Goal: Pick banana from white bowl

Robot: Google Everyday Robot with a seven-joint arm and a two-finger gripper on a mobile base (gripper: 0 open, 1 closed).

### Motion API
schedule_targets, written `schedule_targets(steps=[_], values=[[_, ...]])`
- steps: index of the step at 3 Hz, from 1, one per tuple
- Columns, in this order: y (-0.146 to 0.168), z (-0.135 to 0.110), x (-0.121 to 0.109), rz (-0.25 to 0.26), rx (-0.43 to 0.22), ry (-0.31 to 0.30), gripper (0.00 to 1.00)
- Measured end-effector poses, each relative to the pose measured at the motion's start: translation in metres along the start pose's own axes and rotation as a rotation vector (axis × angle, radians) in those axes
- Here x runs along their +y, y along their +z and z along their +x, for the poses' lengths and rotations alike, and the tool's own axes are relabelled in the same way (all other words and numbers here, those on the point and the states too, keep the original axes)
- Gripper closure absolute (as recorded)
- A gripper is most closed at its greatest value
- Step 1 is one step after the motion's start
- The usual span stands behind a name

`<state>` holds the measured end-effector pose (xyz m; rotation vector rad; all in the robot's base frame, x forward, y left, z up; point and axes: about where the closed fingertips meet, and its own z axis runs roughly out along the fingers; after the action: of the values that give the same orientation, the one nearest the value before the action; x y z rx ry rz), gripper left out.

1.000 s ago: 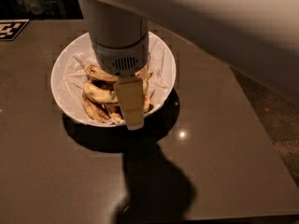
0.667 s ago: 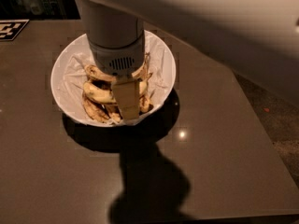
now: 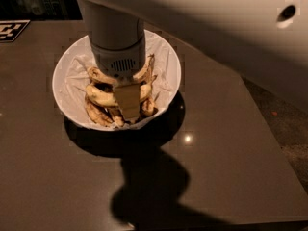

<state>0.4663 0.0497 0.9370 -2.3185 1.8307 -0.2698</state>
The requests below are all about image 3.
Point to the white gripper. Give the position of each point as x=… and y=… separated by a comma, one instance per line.
x=119, y=61

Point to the spotted banana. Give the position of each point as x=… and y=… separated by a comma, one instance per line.
x=103, y=95
x=144, y=75

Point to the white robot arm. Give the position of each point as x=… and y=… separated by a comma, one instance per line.
x=266, y=41

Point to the right small brown banana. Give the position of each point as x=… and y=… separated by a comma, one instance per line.
x=148, y=107

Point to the small brown banana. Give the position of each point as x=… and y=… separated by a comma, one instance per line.
x=116, y=116
x=148, y=107

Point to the lower left brown banana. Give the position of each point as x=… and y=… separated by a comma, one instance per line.
x=97, y=114

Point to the white bowl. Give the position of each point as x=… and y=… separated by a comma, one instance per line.
x=64, y=77

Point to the black white marker tag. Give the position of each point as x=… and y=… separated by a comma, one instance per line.
x=11, y=29

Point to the white plastic jugs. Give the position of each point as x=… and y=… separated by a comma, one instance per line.
x=37, y=7

